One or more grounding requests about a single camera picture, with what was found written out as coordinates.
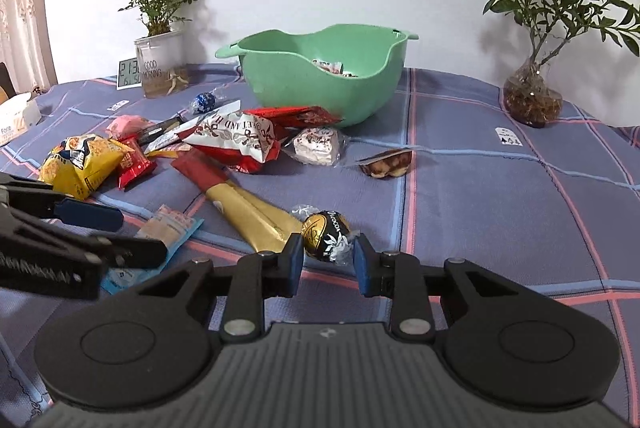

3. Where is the light blue snack packet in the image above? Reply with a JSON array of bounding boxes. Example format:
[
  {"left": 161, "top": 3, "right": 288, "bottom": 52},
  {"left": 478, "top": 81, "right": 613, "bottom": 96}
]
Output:
[{"left": 101, "top": 205, "right": 204, "bottom": 295}]

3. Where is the long red gold packet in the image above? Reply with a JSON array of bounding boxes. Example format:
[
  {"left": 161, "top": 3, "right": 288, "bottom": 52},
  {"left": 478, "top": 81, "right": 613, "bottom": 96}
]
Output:
[{"left": 171, "top": 149, "right": 302, "bottom": 252}]

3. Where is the gold chocolate ball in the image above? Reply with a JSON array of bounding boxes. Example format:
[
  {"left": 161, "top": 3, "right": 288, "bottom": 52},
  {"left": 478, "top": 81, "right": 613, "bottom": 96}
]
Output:
[{"left": 291, "top": 205, "right": 359, "bottom": 266}]

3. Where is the brown nut packet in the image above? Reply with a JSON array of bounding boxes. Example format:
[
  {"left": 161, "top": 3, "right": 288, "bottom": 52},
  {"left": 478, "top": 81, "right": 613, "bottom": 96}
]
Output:
[{"left": 357, "top": 149, "right": 413, "bottom": 179}]

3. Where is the white red rice cracker packet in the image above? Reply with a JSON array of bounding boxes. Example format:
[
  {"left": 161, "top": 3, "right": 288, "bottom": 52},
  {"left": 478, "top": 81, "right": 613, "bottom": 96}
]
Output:
[{"left": 284, "top": 126, "right": 346, "bottom": 166}]

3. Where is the red white snack bag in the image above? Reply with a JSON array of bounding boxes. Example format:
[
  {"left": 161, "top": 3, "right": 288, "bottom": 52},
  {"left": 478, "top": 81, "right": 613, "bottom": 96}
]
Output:
[{"left": 178, "top": 111, "right": 281, "bottom": 174}]

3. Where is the yellow chips bag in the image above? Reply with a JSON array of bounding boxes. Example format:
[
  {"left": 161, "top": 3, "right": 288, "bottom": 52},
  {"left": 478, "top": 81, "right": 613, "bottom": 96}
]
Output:
[{"left": 39, "top": 133, "right": 134, "bottom": 201}]

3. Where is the white box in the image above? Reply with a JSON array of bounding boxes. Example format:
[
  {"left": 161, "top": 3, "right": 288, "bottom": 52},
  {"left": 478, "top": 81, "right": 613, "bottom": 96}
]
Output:
[{"left": 0, "top": 92, "right": 41, "bottom": 145}]

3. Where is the small red candy packet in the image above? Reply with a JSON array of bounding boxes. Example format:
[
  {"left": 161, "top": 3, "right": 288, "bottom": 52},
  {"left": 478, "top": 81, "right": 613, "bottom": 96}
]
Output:
[{"left": 118, "top": 137, "right": 157, "bottom": 191}]

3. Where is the pink snack packet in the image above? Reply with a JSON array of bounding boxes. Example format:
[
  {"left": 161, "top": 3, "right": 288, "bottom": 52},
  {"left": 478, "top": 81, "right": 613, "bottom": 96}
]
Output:
[{"left": 106, "top": 115, "right": 151, "bottom": 140}]

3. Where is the black snack bar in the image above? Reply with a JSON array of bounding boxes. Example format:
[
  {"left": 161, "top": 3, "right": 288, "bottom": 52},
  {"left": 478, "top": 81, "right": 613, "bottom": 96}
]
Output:
[{"left": 136, "top": 114, "right": 184, "bottom": 147}]

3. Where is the digital clock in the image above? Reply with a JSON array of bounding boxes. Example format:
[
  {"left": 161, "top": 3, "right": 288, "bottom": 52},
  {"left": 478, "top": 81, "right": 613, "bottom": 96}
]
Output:
[{"left": 116, "top": 58, "right": 141, "bottom": 90}]

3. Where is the blue chocolate ball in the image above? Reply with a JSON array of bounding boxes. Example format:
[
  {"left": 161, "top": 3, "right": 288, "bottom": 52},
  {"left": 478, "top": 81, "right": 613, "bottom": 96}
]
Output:
[{"left": 189, "top": 90, "right": 226, "bottom": 115}]

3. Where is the green plastic bowl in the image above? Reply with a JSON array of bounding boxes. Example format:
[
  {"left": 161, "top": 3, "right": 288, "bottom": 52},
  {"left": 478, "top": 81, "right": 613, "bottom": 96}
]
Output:
[{"left": 215, "top": 23, "right": 419, "bottom": 127}]

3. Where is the left potted plant white pot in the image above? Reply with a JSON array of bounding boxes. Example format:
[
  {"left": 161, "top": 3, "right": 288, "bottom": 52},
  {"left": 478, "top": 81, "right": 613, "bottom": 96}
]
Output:
[{"left": 122, "top": 0, "right": 198, "bottom": 98}]

